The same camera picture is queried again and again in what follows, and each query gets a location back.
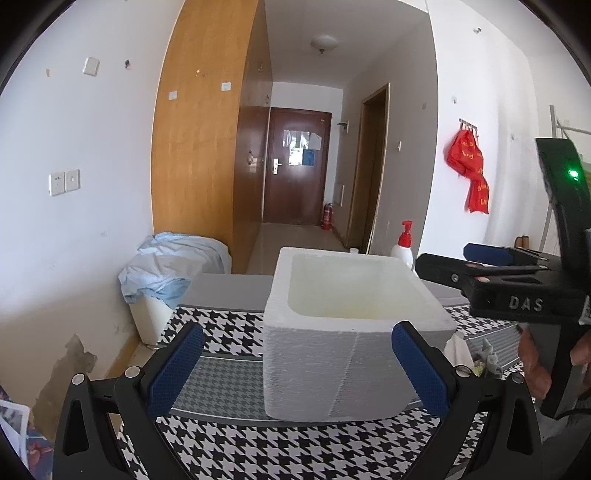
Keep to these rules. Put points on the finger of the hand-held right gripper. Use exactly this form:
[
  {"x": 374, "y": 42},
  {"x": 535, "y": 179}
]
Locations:
[
  {"x": 438, "y": 272},
  {"x": 487, "y": 254}
]

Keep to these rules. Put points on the stack of printed booklets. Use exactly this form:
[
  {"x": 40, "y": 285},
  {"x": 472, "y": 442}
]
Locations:
[{"x": 11, "y": 424}]

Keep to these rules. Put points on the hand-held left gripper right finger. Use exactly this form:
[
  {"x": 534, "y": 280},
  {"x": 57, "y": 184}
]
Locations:
[{"x": 420, "y": 374}]

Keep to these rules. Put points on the brown entrance door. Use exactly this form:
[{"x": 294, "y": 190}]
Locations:
[{"x": 281, "y": 198}]

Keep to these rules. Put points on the round ceiling lamp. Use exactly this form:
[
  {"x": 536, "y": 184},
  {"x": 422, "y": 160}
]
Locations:
[{"x": 324, "y": 44}]

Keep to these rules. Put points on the houndstooth tablecloth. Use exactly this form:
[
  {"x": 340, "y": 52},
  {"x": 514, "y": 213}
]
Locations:
[{"x": 221, "y": 318}]

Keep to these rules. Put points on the white wall socket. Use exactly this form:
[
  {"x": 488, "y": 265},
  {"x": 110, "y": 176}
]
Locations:
[
  {"x": 56, "y": 183},
  {"x": 72, "y": 180}
]

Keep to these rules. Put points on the white foam box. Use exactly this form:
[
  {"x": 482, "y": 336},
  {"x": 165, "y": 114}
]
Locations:
[{"x": 314, "y": 360}]

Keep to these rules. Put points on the light blue cloth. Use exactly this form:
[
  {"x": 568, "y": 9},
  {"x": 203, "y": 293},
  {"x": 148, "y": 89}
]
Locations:
[{"x": 171, "y": 263}]

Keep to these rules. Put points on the blue paper notice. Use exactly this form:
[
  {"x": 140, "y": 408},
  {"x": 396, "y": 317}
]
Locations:
[{"x": 308, "y": 158}]

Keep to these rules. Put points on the white wall switch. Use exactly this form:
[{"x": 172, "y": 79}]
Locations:
[{"x": 91, "y": 66}]

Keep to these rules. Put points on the wooden side door frame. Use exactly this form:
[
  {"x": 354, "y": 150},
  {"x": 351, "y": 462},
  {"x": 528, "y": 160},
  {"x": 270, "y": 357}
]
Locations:
[{"x": 369, "y": 184}]

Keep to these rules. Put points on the white paper notice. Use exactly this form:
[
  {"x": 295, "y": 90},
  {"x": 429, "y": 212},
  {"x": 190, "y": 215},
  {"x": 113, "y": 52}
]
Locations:
[{"x": 300, "y": 138}]

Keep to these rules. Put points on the red fire extinguisher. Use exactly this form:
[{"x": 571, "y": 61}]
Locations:
[{"x": 327, "y": 217}]

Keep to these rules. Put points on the wall hook rack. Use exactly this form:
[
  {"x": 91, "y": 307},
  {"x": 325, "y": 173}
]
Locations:
[{"x": 470, "y": 124}]

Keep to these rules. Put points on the wooden wardrobe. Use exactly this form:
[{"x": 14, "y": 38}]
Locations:
[{"x": 198, "y": 161}]

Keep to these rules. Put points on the person's right hand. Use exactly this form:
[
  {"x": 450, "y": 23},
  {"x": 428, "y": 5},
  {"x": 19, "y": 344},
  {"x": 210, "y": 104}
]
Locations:
[{"x": 531, "y": 360}]

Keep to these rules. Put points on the grey cloth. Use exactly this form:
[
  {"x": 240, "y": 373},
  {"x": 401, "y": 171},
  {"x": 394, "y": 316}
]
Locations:
[{"x": 487, "y": 353}]

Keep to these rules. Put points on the translucent white plastic strip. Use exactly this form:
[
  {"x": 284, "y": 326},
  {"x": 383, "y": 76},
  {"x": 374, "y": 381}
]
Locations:
[{"x": 457, "y": 350}]

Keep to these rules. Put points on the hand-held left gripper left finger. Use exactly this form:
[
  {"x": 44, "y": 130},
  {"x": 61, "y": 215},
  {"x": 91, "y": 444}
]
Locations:
[{"x": 178, "y": 369}]

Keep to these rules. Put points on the white pump bottle red top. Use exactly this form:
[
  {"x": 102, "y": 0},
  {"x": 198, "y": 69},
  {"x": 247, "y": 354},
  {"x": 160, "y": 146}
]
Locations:
[{"x": 402, "y": 254}]

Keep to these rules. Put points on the red plastic bag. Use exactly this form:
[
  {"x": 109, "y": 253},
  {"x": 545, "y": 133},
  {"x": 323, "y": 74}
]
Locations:
[
  {"x": 478, "y": 196},
  {"x": 464, "y": 154}
]

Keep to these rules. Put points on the white bin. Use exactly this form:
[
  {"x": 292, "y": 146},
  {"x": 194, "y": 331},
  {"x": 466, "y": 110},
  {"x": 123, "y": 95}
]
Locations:
[{"x": 147, "y": 318}]

